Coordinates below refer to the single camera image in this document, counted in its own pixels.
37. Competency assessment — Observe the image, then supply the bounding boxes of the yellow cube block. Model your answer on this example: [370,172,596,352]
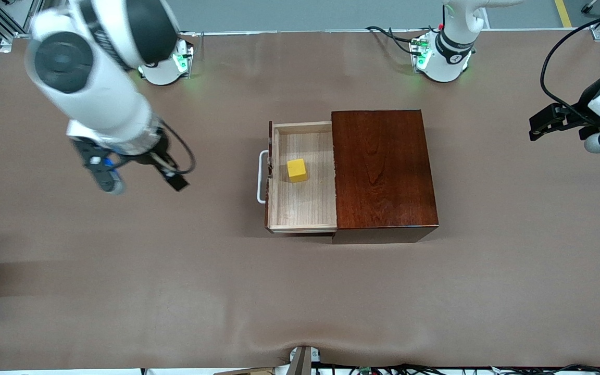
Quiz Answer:
[286,158,309,183]

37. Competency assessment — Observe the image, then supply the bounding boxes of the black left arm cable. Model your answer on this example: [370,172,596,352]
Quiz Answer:
[540,6,600,114]

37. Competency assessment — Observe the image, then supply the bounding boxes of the dark brown wooden cabinet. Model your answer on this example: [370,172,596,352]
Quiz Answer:
[330,109,441,244]

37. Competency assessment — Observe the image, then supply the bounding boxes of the brown table cloth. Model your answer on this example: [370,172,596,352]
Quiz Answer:
[0,30,600,371]

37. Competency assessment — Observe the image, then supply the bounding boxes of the brown cardboard piece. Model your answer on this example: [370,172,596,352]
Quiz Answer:
[214,367,274,375]

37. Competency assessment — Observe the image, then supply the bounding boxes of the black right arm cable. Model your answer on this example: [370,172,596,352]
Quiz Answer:
[158,121,197,176]

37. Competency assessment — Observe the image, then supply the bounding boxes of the black base cables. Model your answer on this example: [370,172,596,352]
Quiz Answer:
[365,25,421,56]

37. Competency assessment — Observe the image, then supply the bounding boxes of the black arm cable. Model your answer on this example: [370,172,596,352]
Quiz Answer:
[540,6,600,114]
[158,121,197,176]

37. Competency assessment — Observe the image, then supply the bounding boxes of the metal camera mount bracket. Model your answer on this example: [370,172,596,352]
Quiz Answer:
[287,345,321,375]

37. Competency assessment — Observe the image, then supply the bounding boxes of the light wood drawer white handle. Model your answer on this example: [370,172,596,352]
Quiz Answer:
[256,121,338,234]

